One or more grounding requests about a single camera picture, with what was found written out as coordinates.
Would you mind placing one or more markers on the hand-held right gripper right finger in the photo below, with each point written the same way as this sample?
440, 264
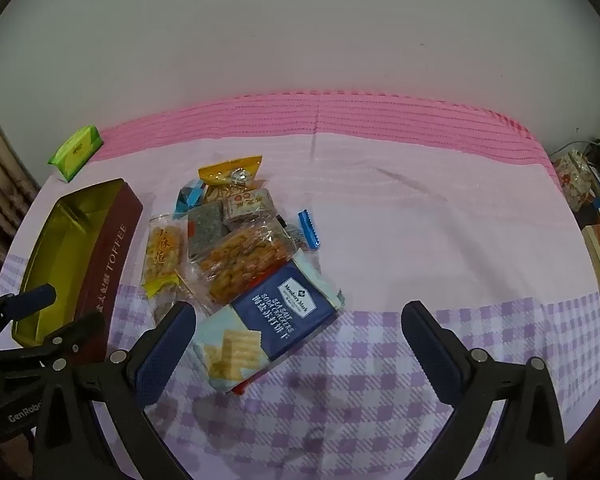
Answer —
432, 347

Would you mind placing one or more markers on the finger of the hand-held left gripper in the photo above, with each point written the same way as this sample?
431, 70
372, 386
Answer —
77, 330
27, 301

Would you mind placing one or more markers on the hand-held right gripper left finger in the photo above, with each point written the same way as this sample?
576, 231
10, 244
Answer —
162, 350

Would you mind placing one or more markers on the maroon and gold tin box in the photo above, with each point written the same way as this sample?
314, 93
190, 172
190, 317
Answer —
105, 260

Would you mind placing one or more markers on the small yellow-end fried twist packet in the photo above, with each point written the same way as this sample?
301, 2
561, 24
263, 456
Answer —
162, 255

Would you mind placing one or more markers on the large clear fried twist packet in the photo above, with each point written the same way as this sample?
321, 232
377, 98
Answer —
240, 260

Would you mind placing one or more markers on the blue cracker packet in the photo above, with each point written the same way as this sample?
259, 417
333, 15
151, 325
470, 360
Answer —
280, 315

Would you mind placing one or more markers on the dark green seaweed snack packet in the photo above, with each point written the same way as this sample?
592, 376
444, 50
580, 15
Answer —
205, 230

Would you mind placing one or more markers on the small blue candy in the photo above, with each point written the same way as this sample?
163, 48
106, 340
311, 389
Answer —
190, 195

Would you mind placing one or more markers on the brown red-label snack packet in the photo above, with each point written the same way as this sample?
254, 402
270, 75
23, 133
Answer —
245, 207

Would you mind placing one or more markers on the blue-edged dark snack packet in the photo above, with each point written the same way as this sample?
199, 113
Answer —
307, 227

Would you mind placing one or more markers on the yellow snack packet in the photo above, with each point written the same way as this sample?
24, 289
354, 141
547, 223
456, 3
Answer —
220, 172

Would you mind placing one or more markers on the beige curtain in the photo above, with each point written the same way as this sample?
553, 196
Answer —
0, 175

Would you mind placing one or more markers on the pink and purple checked tablecloth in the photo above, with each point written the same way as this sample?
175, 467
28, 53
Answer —
405, 210

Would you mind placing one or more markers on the green tissue pack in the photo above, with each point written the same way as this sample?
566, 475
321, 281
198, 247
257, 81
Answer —
75, 152

